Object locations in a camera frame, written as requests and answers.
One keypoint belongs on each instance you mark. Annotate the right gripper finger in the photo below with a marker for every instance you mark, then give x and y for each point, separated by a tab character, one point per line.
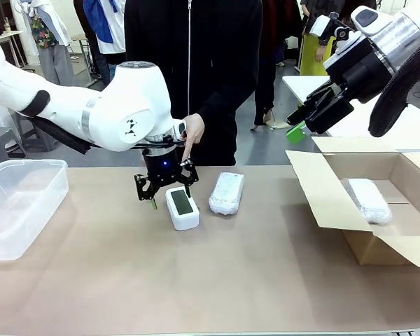
315	99
330	115

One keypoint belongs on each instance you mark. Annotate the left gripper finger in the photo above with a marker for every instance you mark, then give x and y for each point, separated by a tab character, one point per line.
193	176
143	187

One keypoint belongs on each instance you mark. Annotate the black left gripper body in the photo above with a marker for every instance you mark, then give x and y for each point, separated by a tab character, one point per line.
161	168

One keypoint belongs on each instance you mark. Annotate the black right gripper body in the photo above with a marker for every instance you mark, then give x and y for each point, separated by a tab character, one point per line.
367	80

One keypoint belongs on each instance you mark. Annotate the unwrapped white digital clock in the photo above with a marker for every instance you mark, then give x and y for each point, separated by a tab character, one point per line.
182	206

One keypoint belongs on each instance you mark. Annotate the bubble-wrapped white clock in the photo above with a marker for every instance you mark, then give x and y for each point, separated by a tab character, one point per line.
367	199
227	192

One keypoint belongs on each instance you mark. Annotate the person left forearm black sleeve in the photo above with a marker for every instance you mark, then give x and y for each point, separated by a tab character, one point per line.
227	94

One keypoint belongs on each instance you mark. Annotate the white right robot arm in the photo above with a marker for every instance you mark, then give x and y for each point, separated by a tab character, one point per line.
399	28

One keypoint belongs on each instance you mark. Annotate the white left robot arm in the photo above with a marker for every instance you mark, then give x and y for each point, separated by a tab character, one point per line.
126	105

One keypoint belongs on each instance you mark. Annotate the person left hand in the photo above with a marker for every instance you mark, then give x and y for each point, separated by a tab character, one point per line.
192	129

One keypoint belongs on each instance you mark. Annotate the white background table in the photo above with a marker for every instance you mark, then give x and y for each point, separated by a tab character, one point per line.
301	87

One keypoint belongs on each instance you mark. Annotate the person in yellow skirt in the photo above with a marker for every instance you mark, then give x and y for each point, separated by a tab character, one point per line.
313	52

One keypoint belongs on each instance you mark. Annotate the person in dark red clothes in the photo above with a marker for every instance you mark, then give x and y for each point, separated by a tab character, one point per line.
276	35

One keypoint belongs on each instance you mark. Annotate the person in black hoodie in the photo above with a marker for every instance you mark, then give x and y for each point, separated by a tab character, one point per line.
196	52

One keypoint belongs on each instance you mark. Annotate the clear plastic container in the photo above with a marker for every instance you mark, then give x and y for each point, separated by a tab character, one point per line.
21	210

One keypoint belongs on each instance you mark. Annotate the grey step stool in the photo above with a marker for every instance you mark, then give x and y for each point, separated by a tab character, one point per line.
28	140

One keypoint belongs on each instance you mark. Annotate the brown cardboard box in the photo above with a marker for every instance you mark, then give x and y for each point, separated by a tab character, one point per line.
388	245

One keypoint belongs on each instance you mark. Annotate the figure in blue white jacket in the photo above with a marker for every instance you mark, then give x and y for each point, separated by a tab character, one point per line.
103	28

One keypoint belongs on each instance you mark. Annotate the round grey stool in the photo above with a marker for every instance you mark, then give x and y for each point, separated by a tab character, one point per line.
0	136

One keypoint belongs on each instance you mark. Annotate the small white-legged desk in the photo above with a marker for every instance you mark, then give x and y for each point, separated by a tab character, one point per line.
80	38

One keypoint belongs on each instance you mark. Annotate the mannequin with floral shirt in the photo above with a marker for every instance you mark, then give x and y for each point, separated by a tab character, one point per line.
43	35

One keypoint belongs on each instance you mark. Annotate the light wooden background desk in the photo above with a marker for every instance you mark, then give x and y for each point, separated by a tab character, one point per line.
10	33

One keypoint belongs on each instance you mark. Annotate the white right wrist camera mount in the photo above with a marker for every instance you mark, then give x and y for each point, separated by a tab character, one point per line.
322	24

